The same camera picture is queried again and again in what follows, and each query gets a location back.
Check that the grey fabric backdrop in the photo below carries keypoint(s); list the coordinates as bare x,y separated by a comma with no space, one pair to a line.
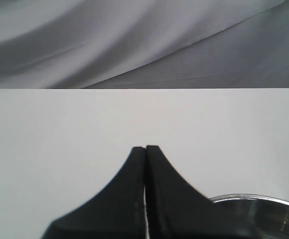
144,44

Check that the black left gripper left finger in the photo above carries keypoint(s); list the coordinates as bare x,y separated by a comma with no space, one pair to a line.
116,212

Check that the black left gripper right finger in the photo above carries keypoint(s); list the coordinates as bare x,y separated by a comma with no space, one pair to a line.
176,210

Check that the round stainless steel tray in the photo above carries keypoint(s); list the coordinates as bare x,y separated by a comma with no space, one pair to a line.
269,214

